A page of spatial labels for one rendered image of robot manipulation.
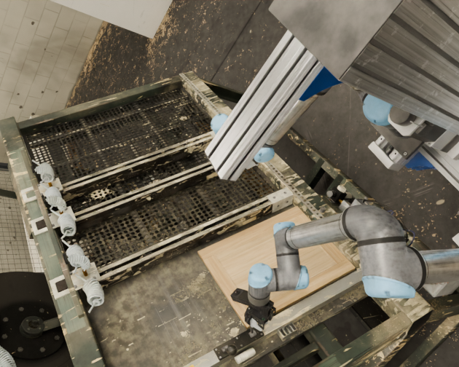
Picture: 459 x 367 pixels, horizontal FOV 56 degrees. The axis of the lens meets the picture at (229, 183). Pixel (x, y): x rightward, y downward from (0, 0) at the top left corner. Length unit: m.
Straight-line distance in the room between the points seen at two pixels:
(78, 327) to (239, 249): 0.76
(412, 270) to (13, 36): 6.24
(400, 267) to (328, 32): 0.59
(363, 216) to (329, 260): 0.91
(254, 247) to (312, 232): 0.77
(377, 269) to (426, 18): 0.58
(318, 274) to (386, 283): 0.89
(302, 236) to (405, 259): 0.34
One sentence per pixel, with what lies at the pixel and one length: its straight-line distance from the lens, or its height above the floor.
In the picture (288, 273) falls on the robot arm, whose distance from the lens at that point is 1.42.
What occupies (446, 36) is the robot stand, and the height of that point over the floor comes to 1.86.
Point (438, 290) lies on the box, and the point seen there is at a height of 0.92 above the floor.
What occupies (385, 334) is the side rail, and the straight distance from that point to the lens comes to 1.86.
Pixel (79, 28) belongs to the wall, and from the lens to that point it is 6.86.
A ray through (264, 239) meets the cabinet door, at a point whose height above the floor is 1.11.
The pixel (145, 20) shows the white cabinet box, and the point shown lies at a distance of 5.38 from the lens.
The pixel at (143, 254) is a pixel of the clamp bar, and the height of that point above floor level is 1.58.
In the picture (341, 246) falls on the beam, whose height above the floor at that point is 0.90.
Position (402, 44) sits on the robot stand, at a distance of 0.82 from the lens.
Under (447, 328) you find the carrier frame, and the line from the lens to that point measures 2.67.
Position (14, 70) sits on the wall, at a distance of 7.08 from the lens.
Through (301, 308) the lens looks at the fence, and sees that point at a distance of 1.85.
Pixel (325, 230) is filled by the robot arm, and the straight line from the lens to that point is 1.26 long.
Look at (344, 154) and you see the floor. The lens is 3.17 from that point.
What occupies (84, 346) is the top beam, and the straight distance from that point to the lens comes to 1.79.
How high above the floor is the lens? 2.63
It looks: 42 degrees down
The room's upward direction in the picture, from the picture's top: 82 degrees counter-clockwise
